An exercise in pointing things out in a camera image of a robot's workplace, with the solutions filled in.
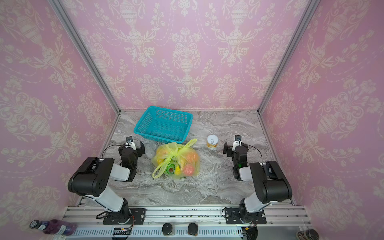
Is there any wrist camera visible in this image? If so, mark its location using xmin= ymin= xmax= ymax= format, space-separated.
xmin=232 ymin=135 xmax=242 ymax=151
xmin=125 ymin=136 xmax=134 ymax=148

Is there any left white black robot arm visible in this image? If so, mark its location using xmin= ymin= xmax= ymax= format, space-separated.
xmin=68 ymin=137 xmax=146 ymax=226

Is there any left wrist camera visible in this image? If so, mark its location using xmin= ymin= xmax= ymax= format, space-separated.
xmin=125 ymin=136 xmax=134 ymax=148

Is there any purple plastic bottle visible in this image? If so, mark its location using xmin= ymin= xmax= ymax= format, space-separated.
xmin=29 ymin=219 xmax=77 ymax=236

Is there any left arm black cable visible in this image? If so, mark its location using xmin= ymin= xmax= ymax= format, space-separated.
xmin=101 ymin=144 xmax=123 ymax=159

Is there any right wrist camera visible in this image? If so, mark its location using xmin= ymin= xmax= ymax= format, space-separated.
xmin=232 ymin=135 xmax=242 ymax=151

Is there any yellow plastic bag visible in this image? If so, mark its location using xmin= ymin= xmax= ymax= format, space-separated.
xmin=151 ymin=139 xmax=201 ymax=179

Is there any teal plastic basket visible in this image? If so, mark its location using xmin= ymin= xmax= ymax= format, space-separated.
xmin=134 ymin=106 xmax=194 ymax=144

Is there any left black round knob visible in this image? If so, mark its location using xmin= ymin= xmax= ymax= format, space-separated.
xmin=162 ymin=223 xmax=174 ymax=236

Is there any black round knob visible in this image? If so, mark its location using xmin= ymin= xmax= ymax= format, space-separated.
xmin=188 ymin=223 xmax=199 ymax=236
xmin=162 ymin=223 xmax=174 ymax=236

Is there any white yellow tin can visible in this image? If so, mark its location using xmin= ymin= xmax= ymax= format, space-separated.
xmin=207 ymin=135 xmax=219 ymax=149

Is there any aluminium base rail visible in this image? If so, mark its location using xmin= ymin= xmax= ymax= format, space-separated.
xmin=63 ymin=204 xmax=312 ymax=237

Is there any right black round knob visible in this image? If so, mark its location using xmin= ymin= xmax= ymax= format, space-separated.
xmin=188 ymin=223 xmax=199 ymax=236

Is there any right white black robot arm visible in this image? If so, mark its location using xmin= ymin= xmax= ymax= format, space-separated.
xmin=223 ymin=141 xmax=293 ymax=224

